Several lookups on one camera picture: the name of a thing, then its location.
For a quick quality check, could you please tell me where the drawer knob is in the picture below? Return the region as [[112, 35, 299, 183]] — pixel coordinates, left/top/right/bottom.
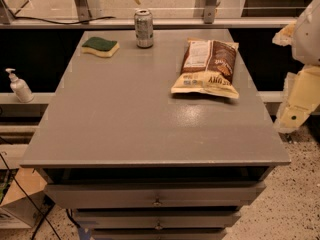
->
[[153, 198, 162, 207], [154, 222, 163, 231]]

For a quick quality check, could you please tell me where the metal frame post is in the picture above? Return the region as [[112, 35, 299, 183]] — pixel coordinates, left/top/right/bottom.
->
[[74, 0, 102, 23], [193, 0, 220, 24]]

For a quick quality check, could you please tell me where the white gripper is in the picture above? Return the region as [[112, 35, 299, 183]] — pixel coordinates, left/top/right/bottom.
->
[[272, 0, 320, 133]]

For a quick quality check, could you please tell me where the top drawer knob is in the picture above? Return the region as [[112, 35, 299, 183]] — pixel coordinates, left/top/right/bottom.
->
[[153, 198, 162, 207]]

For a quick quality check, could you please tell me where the metal frame post left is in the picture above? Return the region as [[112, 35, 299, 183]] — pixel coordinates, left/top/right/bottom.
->
[[74, 0, 102, 23]]

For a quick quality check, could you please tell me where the green yellow sponge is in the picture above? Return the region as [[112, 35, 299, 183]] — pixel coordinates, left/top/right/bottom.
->
[[81, 37, 120, 58]]

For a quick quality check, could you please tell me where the black cable on ledge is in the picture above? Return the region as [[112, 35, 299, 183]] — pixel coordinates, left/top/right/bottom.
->
[[6, 7, 116, 26]]

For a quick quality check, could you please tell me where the cardboard box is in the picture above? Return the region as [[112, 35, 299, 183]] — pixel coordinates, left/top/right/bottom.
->
[[0, 168, 46, 229]]

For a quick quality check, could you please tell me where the grey drawer cabinet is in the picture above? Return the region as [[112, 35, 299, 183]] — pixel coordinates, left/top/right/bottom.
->
[[23, 30, 289, 240]]

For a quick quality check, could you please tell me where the brown chip bag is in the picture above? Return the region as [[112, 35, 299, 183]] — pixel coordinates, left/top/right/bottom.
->
[[171, 38, 239, 99]]

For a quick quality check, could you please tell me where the middle drawer knob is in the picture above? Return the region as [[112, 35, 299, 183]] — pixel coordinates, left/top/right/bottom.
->
[[154, 222, 163, 231]]

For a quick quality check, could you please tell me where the metal frame post right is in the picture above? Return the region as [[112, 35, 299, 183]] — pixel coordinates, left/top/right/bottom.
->
[[193, 0, 220, 24]]

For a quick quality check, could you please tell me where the white pump bottle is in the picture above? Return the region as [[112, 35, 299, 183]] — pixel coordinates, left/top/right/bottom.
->
[[6, 68, 34, 103]]

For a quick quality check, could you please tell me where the black floor cable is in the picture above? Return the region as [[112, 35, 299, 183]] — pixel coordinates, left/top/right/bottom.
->
[[0, 152, 63, 240]]

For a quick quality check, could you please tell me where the silver soda can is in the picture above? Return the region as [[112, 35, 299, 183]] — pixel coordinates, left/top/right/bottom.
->
[[134, 9, 153, 48]]

